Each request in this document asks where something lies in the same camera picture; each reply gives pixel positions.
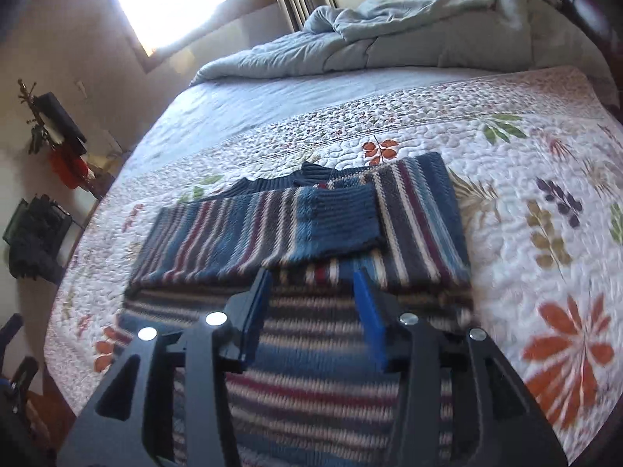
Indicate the blue striped knit sweater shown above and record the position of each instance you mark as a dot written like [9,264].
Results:
[312,396]

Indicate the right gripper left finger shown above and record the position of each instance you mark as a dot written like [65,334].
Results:
[128,420]

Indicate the red hanging bag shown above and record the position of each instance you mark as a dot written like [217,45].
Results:
[70,168]

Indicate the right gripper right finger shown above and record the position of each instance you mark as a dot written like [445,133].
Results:
[460,402]

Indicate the black hanging jacket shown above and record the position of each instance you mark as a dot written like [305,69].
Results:
[48,105]

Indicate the grey rumpled duvet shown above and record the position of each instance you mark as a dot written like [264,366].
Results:
[502,36]

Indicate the white floral quilted bedspread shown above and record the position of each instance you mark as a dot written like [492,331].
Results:
[535,161]

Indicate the wooden coat rack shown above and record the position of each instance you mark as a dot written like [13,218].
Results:
[45,136]

